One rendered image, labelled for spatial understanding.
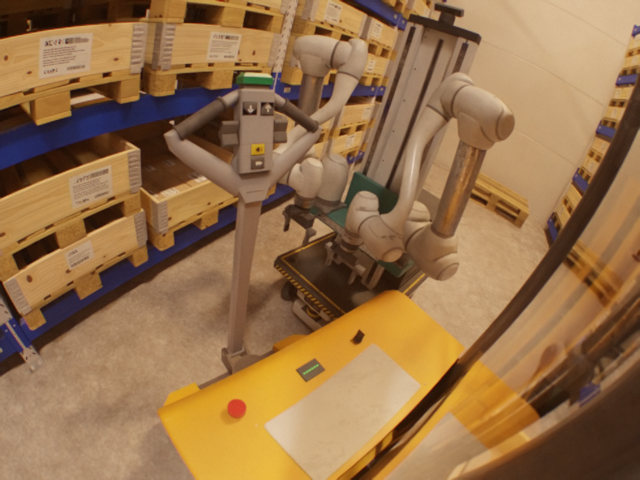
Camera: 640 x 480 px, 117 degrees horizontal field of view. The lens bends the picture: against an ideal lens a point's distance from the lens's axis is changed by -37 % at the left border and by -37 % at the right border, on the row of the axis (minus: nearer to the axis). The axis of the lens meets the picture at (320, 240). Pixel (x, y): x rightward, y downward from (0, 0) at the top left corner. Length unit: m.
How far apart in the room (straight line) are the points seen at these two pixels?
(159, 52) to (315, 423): 1.43
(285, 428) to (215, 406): 0.15
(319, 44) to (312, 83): 0.19
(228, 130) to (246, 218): 0.24
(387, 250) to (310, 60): 0.84
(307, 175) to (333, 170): 0.30
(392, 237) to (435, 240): 0.24
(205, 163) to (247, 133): 0.12
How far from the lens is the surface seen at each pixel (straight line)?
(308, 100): 1.46
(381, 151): 1.60
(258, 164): 0.77
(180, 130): 0.70
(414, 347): 0.91
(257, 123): 0.76
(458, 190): 1.12
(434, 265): 1.24
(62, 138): 1.42
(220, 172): 0.74
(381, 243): 1.02
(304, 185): 1.28
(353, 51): 1.35
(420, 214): 1.35
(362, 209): 1.12
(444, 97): 1.11
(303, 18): 2.21
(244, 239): 0.87
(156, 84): 1.51
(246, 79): 0.75
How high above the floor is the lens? 1.54
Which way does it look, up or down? 35 degrees down
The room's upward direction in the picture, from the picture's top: 17 degrees clockwise
